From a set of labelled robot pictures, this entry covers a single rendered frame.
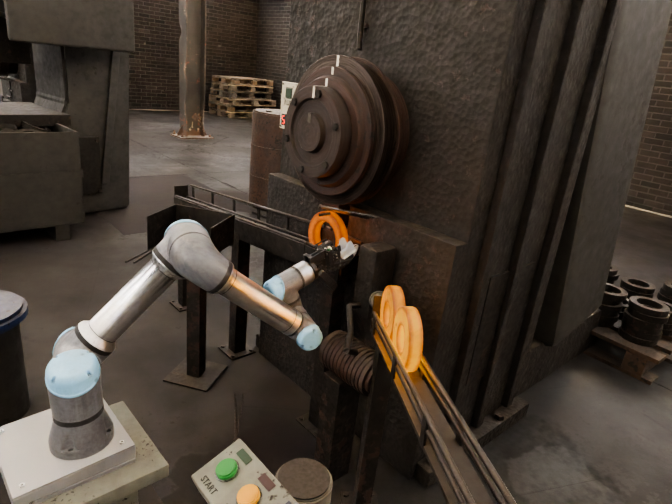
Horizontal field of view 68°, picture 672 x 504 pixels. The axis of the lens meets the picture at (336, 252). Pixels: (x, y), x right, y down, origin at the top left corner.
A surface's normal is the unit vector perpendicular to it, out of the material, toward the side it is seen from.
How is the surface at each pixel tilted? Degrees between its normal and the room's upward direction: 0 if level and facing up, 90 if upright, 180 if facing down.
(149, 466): 0
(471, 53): 90
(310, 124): 90
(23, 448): 2
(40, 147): 90
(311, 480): 0
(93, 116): 90
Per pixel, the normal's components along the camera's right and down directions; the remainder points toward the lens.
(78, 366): 0.12, -0.88
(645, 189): -0.75, 0.15
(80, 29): 0.75, 0.30
